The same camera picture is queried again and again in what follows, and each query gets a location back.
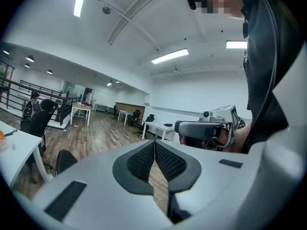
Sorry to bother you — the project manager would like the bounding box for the small white desk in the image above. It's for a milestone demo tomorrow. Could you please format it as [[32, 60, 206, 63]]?
[[94, 103, 110, 114], [117, 109, 135, 126], [142, 121, 177, 142]]

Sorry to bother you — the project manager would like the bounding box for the orange and white box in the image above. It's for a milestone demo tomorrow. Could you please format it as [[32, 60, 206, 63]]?
[[0, 130, 9, 152]]

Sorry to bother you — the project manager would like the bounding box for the black high-back office chair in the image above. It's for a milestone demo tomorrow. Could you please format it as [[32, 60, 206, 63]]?
[[20, 99, 59, 157]]

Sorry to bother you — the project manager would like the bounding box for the wooden-top table with white legs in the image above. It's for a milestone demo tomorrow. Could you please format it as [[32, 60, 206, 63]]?
[[70, 103, 92, 127]]

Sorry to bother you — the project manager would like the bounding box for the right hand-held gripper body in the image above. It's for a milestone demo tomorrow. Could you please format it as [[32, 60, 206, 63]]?
[[198, 104, 242, 149]]

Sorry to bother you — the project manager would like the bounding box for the wooden partition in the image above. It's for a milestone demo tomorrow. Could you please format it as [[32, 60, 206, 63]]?
[[115, 102, 146, 119]]

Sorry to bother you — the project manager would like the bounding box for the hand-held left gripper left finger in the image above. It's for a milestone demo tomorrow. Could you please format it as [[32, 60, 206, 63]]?
[[14, 139, 174, 230]]

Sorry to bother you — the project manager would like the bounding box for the person's right forearm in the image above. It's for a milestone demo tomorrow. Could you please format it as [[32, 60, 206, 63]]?
[[229, 122, 252, 154]]

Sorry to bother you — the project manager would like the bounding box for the person's black clothing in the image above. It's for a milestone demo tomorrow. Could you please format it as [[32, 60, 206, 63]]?
[[241, 0, 303, 154]]

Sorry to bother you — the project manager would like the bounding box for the person's right hand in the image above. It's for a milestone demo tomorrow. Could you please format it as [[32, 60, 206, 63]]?
[[216, 127, 229, 144]]

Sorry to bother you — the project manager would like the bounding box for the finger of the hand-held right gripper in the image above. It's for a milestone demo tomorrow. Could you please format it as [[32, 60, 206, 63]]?
[[174, 120, 226, 140]]

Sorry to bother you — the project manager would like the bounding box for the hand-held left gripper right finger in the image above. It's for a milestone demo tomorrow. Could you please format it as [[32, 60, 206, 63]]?
[[154, 139, 265, 230]]

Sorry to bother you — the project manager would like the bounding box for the black metal railing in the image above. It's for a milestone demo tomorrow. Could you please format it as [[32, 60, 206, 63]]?
[[0, 77, 83, 127]]

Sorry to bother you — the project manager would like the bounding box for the large white desk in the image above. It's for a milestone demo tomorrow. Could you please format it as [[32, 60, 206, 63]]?
[[0, 120, 52, 189]]

